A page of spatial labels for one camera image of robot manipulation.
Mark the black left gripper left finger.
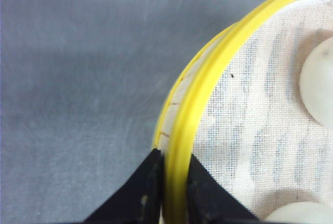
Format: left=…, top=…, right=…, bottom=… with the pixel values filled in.
left=83, top=148, right=163, bottom=223

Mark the white cloth basket liner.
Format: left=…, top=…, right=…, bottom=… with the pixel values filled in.
left=193, top=0, right=332, bottom=218

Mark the steamer basket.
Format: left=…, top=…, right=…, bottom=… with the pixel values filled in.
left=152, top=0, right=333, bottom=224

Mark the white bun back middle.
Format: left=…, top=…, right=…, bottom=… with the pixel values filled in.
left=265, top=202, right=332, bottom=223

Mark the white bun back left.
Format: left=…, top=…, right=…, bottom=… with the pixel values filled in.
left=299, top=38, right=332, bottom=129

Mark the white bun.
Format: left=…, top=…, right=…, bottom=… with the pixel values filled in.
left=299, top=38, right=332, bottom=129
left=265, top=202, right=332, bottom=223

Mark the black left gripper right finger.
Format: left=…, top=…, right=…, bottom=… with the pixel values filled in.
left=186, top=155, right=259, bottom=223

